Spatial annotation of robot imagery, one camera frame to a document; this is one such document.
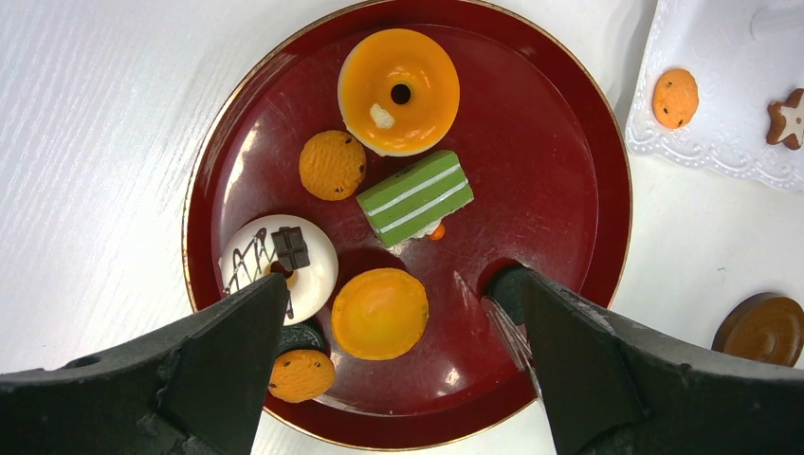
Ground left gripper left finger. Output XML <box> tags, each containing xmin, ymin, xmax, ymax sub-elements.
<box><xmin>1</xmin><ymin>274</ymin><xmax>289</xmax><ymax>454</ymax></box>

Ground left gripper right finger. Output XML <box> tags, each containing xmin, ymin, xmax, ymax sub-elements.
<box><xmin>521</xmin><ymin>271</ymin><xmax>803</xmax><ymax>454</ymax></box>

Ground green striped cake slice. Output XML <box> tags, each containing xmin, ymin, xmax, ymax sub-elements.
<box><xmin>356</xmin><ymin>150</ymin><xmax>474</xmax><ymax>248</ymax></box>

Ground dark red round tray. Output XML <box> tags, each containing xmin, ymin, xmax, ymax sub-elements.
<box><xmin>183</xmin><ymin>1</ymin><xmax>631</xmax><ymax>450</ymax></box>

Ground small chip cookie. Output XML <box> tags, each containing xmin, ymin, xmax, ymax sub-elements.
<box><xmin>652</xmin><ymin>68</ymin><xmax>700</xmax><ymax>129</ymax></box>

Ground white star cookie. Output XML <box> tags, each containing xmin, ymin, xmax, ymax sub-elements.
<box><xmin>766</xmin><ymin>88</ymin><xmax>803</xmax><ymax>150</ymax></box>

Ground white three-tier dessert stand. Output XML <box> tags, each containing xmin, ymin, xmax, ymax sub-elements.
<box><xmin>625</xmin><ymin>1</ymin><xmax>803</xmax><ymax>191</ymax></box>

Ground metal serving tongs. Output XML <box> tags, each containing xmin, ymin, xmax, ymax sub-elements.
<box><xmin>480</xmin><ymin>297</ymin><xmax>541</xmax><ymax>398</ymax></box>

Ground dark chocolate sandwich cookie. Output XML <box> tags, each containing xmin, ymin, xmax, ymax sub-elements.
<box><xmin>485</xmin><ymin>264</ymin><xmax>528</xmax><ymax>326</ymax></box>

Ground chocolate chip cookie lower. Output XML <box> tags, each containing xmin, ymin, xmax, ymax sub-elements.
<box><xmin>268</xmin><ymin>349</ymin><xmax>336</xmax><ymax>404</ymax></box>

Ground chocolate chip cookie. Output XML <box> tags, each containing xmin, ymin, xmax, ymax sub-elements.
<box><xmin>299</xmin><ymin>130</ymin><xmax>367</xmax><ymax>201</ymax></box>
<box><xmin>268</xmin><ymin>349</ymin><xmax>336</xmax><ymax>404</ymax></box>

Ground white chocolate-drizzled donut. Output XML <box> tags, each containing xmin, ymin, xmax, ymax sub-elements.
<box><xmin>218</xmin><ymin>214</ymin><xmax>338</xmax><ymax>326</ymax></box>

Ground near brown wooden coaster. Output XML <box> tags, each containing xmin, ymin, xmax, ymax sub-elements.
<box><xmin>711</xmin><ymin>292</ymin><xmax>803</xmax><ymax>368</ymax></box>

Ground large orange egg tart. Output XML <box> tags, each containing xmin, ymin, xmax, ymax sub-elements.
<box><xmin>331</xmin><ymin>267</ymin><xmax>429</xmax><ymax>361</ymax></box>

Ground chocolate chip cookie upper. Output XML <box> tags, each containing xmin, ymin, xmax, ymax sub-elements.
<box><xmin>299</xmin><ymin>130</ymin><xmax>367</xmax><ymax>201</ymax></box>

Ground orange glazed donut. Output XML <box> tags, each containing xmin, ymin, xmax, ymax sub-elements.
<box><xmin>337</xmin><ymin>28</ymin><xmax>460</xmax><ymax>156</ymax></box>

